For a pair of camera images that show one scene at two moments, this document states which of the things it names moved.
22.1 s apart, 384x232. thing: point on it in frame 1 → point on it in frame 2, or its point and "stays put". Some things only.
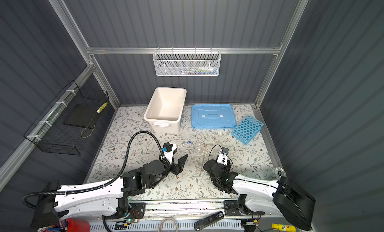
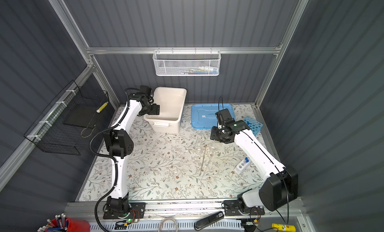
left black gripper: [178, 167] → [155, 110]
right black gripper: [228, 167] → [213, 134]
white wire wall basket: [187, 63] stays put
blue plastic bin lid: [213, 116] stays put
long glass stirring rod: [201, 170] stays put
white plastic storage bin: [165, 109] stays put
